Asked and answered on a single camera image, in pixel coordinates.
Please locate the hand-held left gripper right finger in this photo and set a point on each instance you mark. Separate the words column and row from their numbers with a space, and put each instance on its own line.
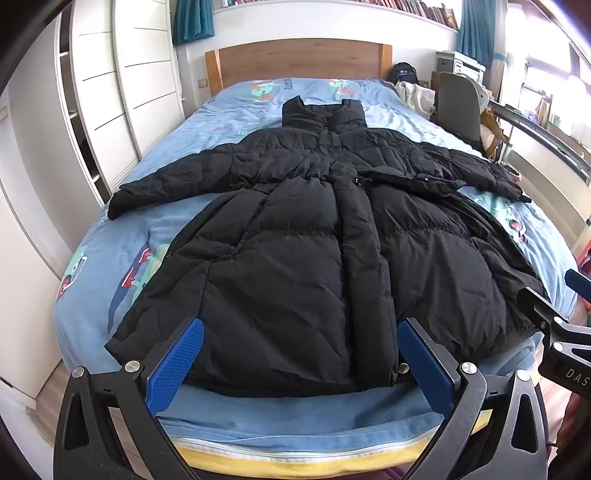
column 422, row 355

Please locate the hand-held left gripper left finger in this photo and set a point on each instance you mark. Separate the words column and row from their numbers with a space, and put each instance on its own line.
column 178, row 355

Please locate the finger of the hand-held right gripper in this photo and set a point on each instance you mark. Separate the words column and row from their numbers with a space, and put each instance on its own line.
column 540, row 309
column 579, row 282

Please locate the black puffer coat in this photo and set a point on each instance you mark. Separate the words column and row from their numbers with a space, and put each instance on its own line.
column 300, row 254

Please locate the blue printed bed sheet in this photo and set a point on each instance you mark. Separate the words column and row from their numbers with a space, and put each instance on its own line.
column 138, row 221

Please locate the yellow mattress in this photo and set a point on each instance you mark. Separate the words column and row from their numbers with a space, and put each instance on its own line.
column 300, row 458

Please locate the grey chair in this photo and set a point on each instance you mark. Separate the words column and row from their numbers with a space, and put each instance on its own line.
column 457, row 106

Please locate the beige cloth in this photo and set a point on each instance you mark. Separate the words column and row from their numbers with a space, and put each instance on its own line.
column 418, row 99

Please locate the white printer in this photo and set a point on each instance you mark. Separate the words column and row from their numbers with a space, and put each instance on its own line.
column 466, row 64

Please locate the teal curtain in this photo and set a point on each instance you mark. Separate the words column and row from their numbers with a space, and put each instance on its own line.
column 480, row 32
column 194, row 18

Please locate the black backpack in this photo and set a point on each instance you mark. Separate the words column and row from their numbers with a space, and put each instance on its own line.
column 405, row 73

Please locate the white wardrobe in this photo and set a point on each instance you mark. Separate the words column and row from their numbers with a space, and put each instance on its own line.
column 147, row 69

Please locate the wooden headboard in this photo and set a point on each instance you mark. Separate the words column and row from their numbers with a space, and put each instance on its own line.
column 300, row 60

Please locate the row of books on shelf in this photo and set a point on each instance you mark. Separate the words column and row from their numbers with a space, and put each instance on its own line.
column 415, row 7

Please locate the desk with metal rail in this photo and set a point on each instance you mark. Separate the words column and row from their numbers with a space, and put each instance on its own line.
column 545, row 138

